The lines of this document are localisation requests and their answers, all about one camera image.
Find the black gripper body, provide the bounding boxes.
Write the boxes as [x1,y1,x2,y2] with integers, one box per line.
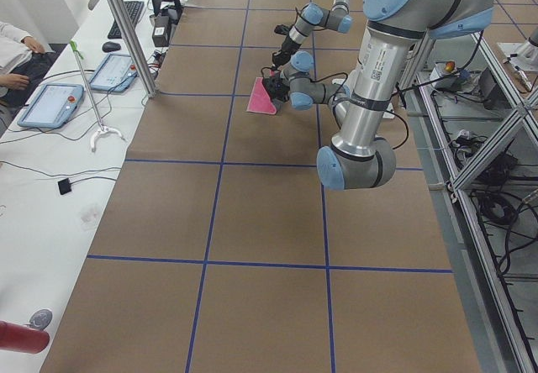
[263,76,289,102]
[277,36,300,59]

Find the pink towel with grey hem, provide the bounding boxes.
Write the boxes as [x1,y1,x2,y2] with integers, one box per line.
[246,77,278,115]

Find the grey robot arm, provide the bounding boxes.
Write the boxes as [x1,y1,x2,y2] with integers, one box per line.
[271,0,352,71]
[262,0,493,190]

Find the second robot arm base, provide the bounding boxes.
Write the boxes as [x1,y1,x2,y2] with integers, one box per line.
[497,29,537,73]

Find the black power adapter box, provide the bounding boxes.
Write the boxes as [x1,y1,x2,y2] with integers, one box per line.
[152,15,171,48]

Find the black keyboard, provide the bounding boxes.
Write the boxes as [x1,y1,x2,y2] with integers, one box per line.
[106,0,145,40]

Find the emergency stop button box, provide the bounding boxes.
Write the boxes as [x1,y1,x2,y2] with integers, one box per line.
[430,60,471,91]

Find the far blue teach pendant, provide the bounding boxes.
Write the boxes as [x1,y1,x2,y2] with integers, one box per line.
[89,53,138,93]

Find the blue teach pendant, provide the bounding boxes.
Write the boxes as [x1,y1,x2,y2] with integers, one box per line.
[89,53,138,93]
[17,83,84,129]

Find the black computer mouse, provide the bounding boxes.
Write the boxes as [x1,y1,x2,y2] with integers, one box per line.
[102,41,121,53]

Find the white reach grabber tool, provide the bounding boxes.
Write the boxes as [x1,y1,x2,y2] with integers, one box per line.
[69,40,124,153]

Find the near blue teach pendant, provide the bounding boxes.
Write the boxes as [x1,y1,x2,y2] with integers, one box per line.
[17,83,84,129]

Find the small black square puck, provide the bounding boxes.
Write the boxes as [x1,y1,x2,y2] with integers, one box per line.
[57,177,72,196]

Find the seated person in white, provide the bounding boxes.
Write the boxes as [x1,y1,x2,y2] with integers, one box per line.
[1,22,59,113]

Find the round grey disc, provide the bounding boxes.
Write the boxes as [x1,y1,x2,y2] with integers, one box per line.
[27,308,53,331]

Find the red cylinder bottle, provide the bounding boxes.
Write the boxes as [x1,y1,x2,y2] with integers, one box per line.
[0,321,50,354]

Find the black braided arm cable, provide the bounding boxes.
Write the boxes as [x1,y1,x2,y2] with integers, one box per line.
[259,66,411,151]

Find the aluminium frame post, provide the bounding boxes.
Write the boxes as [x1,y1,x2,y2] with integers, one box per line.
[107,0,156,98]

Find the tangled black floor cables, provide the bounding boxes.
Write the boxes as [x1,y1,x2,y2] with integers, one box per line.
[445,129,538,281]

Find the aluminium side frame rail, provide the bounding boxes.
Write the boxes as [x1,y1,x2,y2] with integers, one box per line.
[415,32,538,373]

